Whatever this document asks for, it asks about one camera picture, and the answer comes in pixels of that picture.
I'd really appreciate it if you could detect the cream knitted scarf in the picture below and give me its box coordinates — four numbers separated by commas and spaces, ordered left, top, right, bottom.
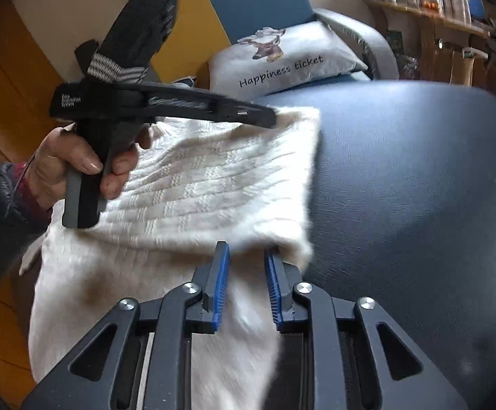
19, 106, 322, 383

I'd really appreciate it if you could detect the grey deer print cushion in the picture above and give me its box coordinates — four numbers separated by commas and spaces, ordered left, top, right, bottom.
209, 21, 368, 97

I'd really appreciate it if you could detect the beige woven basket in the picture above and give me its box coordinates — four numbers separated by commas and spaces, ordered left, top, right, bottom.
448, 47, 492, 86

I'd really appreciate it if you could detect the grey yellow blue sofa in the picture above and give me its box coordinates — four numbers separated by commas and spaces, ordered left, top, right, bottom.
145, 0, 398, 95

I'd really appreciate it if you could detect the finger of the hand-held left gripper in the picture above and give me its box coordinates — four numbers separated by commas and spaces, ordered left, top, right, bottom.
207, 101, 277, 129

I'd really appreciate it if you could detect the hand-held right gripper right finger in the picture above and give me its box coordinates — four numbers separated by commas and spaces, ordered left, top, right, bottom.
264, 245, 468, 410

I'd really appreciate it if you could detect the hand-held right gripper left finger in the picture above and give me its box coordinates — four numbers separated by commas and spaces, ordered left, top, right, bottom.
21, 241, 230, 410

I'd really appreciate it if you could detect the wooden table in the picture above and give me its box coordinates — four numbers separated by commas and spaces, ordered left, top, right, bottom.
363, 0, 492, 86

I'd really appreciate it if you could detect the person's left hand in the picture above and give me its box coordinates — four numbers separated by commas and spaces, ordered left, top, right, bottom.
28, 122, 152, 211

